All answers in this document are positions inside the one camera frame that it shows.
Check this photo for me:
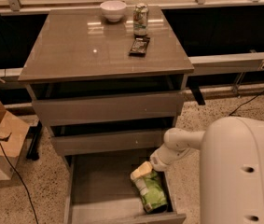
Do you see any green soda can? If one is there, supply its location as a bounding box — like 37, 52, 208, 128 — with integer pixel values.
133, 3, 149, 36

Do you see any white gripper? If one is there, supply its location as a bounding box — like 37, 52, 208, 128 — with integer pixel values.
131, 143, 196, 180

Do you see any grey open bottom drawer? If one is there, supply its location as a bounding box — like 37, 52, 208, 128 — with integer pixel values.
64, 148, 186, 224

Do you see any black table leg left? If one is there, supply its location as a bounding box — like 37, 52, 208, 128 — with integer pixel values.
26, 121, 42, 161

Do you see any black cable left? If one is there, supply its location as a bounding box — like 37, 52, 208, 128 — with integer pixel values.
0, 103, 39, 224

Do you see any grey drawer cabinet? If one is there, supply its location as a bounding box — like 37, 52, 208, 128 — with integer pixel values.
19, 7, 193, 224

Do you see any grey middle drawer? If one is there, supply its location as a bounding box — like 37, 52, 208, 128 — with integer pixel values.
51, 129, 166, 156

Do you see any green rice chip bag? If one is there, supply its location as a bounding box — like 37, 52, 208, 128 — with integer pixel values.
131, 171, 168, 214

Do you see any grey top drawer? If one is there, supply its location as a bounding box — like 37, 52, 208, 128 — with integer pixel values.
33, 91, 183, 126

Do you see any white ceramic bowl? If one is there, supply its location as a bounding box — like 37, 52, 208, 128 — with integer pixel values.
100, 0, 127, 22

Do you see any dark snack bar wrapper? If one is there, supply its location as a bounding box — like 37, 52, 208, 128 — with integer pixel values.
129, 37, 150, 56

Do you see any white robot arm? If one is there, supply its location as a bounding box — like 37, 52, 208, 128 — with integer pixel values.
131, 117, 264, 224

